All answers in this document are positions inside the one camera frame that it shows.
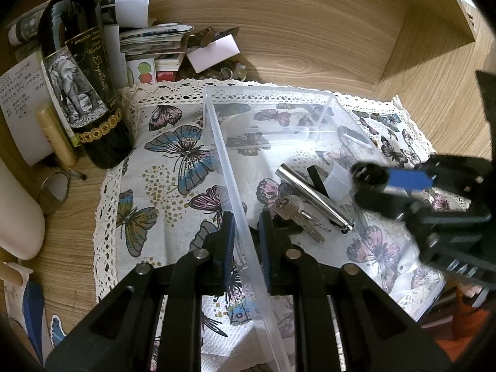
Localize clear plastic storage box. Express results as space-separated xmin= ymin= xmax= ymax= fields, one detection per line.
xmin=203 ymin=87 xmax=446 ymax=372

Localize butterfly print lace cloth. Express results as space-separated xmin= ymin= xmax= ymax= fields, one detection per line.
xmin=95 ymin=79 xmax=471 ymax=372

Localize blue butterfly sticker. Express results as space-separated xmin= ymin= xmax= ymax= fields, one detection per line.
xmin=48 ymin=315 xmax=68 ymax=347

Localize silver keys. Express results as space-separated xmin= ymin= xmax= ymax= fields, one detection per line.
xmin=271 ymin=195 xmax=326 ymax=244

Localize cream plastic cylinder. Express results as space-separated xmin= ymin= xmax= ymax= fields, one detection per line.
xmin=0 ymin=159 xmax=45 ymax=260

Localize white pink card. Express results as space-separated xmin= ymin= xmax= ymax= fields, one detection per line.
xmin=186 ymin=34 xmax=240 ymax=73

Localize stack of magazines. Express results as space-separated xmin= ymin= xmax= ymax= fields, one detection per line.
xmin=8 ymin=0 xmax=194 ymax=86

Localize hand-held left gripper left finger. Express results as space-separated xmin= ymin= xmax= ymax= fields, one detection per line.
xmin=44 ymin=210 xmax=237 ymax=372

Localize silver metal tube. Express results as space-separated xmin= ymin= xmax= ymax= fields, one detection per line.
xmin=276 ymin=164 xmax=354 ymax=232

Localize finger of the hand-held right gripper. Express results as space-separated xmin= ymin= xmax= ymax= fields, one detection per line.
xmin=353 ymin=187 xmax=432 ymax=222
xmin=387 ymin=154 xmax=492 ymax=199

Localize dark wine bottle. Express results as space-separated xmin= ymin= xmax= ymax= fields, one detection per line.
xmin=38 ymin=0 xmax=134 ymax=169

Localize frog sticker card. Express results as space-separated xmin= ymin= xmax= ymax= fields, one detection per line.
xmin=128 ymin=59 xmax=156 ymax=85

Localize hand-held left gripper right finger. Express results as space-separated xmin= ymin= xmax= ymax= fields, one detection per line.
xmin=258 ymin=210 xmax=452 ymax=372

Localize black clip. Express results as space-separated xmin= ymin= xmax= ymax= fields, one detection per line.
xmin=306 ymin=165 xmax=331 ymax=199

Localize pile of metal coins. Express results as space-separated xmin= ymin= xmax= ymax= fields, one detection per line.
xmin=178 ymin=60 xmax=249 ymax=83

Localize beige lip balm tube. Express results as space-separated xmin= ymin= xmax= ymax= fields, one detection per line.
xmin=36 ymin=108 xmax=78 ymax=168

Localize white handwritten note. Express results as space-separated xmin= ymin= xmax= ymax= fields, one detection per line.
xmin=0 ymin=52 xmax=53 ymax=165

